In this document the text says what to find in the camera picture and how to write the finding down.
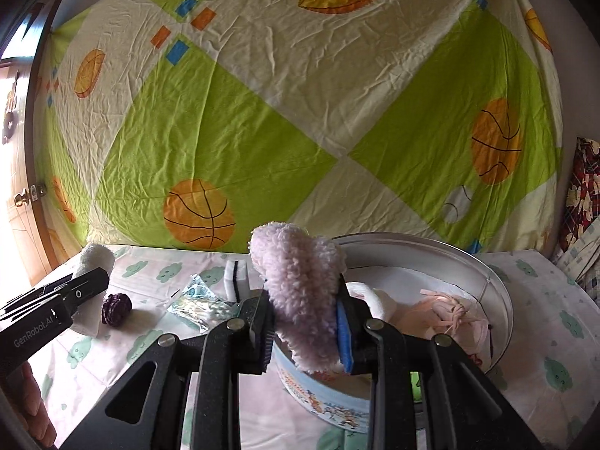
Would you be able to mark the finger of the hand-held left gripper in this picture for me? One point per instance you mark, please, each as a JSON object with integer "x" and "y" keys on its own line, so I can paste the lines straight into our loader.
{"x": 42, "y": 289}
{"x": 84, "y": 290}

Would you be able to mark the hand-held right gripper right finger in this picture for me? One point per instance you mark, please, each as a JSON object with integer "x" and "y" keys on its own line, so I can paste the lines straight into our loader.
{"x": 344, "y": 337}

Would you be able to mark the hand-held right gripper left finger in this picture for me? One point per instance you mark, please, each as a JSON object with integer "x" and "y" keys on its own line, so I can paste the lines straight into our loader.
{"x": 260, "y": 337}

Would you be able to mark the white towel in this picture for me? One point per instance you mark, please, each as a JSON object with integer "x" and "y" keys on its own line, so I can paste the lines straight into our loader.
{"x": 93, "y": 258}

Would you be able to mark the dark purple scrunchie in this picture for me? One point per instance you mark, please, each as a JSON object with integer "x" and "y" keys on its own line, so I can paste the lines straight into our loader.
{"x": 117, "y": 309}

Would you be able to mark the pink fluffy cloth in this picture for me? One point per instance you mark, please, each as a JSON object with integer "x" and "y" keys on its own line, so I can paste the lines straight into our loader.
{"x": 300, "y": 290}

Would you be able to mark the white black layered sponge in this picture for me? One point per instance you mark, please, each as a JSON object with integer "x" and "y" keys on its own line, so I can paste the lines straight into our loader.
{"x": 229, "y": 281}

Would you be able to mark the cotton swab packet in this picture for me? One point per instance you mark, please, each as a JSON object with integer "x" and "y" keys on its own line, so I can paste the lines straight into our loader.
{"x": 201, "y": 304}

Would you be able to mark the green packet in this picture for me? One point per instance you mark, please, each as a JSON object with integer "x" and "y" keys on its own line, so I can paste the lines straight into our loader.
{"x": 415, "y": 382}

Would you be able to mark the round cookie tin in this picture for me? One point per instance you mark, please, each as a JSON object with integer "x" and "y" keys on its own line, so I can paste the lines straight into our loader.
{"x": 412, "y": 255}

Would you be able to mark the person's left hand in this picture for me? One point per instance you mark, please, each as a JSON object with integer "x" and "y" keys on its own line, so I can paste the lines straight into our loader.
{"x": 33, "y": 408}

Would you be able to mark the light wooden door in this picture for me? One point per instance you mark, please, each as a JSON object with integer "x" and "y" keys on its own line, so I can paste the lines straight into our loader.
{"x": 18, "y": 243}

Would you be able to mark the cloud print tablecloth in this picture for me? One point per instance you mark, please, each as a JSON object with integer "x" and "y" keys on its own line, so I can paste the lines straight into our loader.
{"x": 140, "y": 335}

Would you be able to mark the basketball print hanging sheet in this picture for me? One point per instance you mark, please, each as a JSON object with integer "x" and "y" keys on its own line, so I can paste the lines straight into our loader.
{"x": 281, "y": 103}

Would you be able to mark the red floral quilt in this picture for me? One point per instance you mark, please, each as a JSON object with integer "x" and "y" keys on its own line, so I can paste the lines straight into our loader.
{"x": 581, "y": 197}

